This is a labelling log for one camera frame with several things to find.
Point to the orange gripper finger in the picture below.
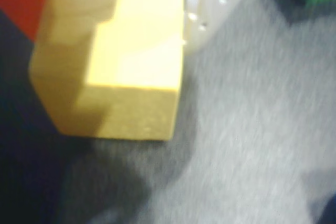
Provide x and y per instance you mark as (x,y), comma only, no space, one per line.
(21,1)

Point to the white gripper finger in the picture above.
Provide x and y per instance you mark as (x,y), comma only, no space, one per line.
(210,1)

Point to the yellow wooden cube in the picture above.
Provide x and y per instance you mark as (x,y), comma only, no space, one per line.
(118,64)

